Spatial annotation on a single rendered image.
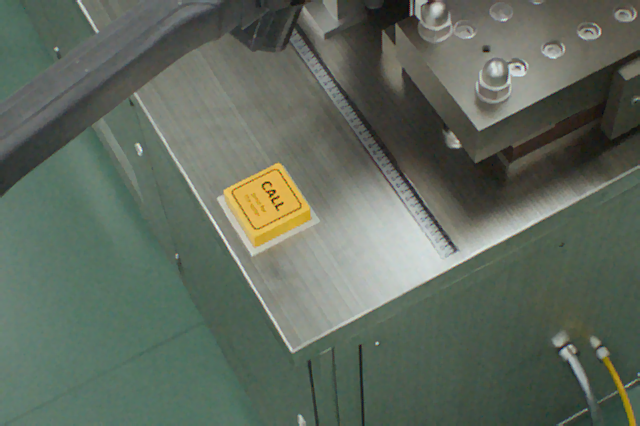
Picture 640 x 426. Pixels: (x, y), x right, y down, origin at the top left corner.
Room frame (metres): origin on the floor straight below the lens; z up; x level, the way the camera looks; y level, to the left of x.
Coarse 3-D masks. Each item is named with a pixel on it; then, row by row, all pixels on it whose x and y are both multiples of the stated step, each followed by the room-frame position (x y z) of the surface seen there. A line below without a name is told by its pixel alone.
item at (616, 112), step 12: (636, 60) 0.78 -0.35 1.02; (624, 72) 0.77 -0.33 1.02; (636, 72) 0.77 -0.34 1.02; (612, 84) 0.78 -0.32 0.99; (624, 84) 0.76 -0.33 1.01; (636, 84) 0.77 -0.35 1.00; (612, 96) 0.77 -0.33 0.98; (624, 96) 0.76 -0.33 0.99; (636, 96) 0.77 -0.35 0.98; (612, 108) 0.77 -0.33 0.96; (624, 108) 0.76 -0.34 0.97; (636, 108) 0.77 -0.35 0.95; (612, 120) 0.76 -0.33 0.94; (624, 120) 0.77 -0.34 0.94; (636, 120) 0.77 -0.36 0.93; (612, 132) 0.76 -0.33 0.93; (624, 132) 0.77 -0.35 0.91
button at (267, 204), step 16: (256, 176) 0.75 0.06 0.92; (272, 176) 0.75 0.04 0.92; (288, 176) 0.75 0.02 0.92; (224, 192) 0.73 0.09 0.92; (240, 192) 0.73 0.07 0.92; (256, 192) 0.73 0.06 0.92; (272, 192) 0.73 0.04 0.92; (288, 192) 0.73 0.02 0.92; (240, 208) 0.71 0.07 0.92; (256, 208) 0.71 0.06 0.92; (272, 208) 0.71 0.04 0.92; (288, 208) 0.71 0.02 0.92; (304, 208) 0.70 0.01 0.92; (240, 224) 0.70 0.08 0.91; (256, 224) 0.69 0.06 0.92; (272, 224) 0.69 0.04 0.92; (288, 224) 0.69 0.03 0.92; (256, 240) 0.68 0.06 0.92
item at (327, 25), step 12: (324, 0) 0.99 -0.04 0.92; (336, 0) 0.96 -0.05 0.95; (348, 0) 0.97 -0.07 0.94; (360, 0) 0.97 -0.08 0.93; (312, 12) 0.98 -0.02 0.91; (324, 12) 0.97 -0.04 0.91; (336, 12) 0.96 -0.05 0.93; (348, 12) 0.97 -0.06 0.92; (360, 12) 0.97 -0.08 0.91; (324, 24) 0.96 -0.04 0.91; (336, 24) 0.96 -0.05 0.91; (348, 24) 0.96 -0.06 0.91; (324, 36) 0.94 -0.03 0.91
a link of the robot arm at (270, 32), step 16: (272, 0) 0.76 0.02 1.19; (288, 0) 0.78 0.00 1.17; (304, 0) 0.83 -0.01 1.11; (272, 16) 0.80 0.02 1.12; (288, 16) 0.81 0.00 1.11; (240, 32) 0.80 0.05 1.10; (256, 32) 0.79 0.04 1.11; (272, 32) 0.80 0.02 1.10; (288, 32) 0.81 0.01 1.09; (256, 48) 0.80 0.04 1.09; (272, 48) 0.80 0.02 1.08
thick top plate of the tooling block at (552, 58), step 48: (480, 0) 0.87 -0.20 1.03; (528, 0) 0.87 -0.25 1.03; (576, 0) 0.86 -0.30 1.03; (624, 0) 0.85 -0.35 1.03; (432, 48) 0.82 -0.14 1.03; (480, 48) 0.81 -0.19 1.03; (528, 48) 0.81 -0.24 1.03; (576, 48) 0.80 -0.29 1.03; (624, 48) 0.79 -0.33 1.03; (432, 96) 0.79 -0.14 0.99; (528, 96) 0.75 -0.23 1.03; (576, 96) 0.76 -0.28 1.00; (480, 144) 0.71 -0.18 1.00
